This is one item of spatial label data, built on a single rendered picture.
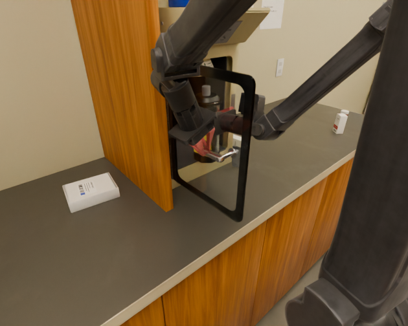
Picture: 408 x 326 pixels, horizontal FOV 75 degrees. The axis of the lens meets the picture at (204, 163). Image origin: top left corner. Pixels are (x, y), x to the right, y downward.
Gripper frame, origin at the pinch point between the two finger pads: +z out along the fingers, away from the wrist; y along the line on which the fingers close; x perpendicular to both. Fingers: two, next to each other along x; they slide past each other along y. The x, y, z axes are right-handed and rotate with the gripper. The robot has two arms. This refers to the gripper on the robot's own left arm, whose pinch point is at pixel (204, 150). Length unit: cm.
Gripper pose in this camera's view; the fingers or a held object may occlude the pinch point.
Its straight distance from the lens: 66.0
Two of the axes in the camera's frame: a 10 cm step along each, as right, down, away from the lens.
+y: -6.8, 6.6, -3.2
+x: 6.7, 3.8, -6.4
